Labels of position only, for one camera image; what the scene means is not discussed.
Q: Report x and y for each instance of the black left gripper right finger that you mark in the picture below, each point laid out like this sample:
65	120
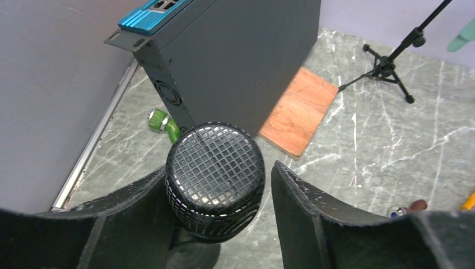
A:
317	230

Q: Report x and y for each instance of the black clip desk mic stand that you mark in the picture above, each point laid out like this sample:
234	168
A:
189	251

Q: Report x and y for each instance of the red brown spray nozzle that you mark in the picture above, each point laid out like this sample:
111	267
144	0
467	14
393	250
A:
417	205

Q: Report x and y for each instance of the black microphone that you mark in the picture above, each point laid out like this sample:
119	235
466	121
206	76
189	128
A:
215	178

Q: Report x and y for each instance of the mint green microphone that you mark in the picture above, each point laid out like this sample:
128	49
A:
464	36

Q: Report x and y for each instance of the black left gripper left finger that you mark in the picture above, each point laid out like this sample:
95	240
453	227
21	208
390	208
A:
128	228

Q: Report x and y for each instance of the blue black network switch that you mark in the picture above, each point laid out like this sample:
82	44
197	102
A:
219	60

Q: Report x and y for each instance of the green spray nozzle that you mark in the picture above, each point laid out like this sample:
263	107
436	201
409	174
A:
160	121

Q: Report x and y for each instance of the wooden board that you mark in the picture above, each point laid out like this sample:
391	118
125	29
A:
298	113

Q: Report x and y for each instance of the black tripod mic stand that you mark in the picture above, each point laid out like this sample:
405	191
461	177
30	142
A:
384	66

